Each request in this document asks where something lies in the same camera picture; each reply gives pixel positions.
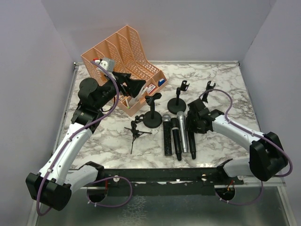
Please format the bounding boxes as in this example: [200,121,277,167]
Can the black microphone grey band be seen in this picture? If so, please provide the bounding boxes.
[187,130,197,160]

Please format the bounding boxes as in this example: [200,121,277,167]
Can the black microphone stand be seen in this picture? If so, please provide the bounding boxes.
[202,81,216,103]
[143,93,162,129]
[167,80,189,114]

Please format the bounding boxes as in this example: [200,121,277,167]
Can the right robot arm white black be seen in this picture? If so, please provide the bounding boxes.
[186,99,288,181]

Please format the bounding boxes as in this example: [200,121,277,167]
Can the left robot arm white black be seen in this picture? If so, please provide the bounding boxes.
[25,72,146,211]

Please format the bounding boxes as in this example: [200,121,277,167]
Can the small black tripod stand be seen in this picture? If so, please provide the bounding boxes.
[125,114,152,154]

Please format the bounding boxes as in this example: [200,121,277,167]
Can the red white small box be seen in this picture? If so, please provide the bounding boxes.
[146,84,157,94]

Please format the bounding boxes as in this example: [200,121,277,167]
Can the peach plastic file organizer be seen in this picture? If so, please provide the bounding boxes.
[81,25,167,116]

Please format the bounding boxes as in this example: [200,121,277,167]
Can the black microphone white band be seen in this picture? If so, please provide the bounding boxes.
[170,117,182,161]

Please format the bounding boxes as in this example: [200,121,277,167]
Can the blue white eraser box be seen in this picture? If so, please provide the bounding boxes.
[158,78,165,87]

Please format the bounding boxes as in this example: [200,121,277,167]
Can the black microphone silver grille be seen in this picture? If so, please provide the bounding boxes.
[162,114,172,156]

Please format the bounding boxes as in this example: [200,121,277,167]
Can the black mounting base bar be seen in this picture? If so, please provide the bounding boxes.
[96,167,243,196]

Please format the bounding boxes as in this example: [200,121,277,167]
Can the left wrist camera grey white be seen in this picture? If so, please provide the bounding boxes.
[93,57,115,73]

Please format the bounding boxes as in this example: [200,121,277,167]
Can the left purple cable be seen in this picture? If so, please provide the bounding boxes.
[35,60,134,217]

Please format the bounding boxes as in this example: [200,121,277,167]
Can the aluminium frame rail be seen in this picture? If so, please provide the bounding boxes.
[26,62,79,226]

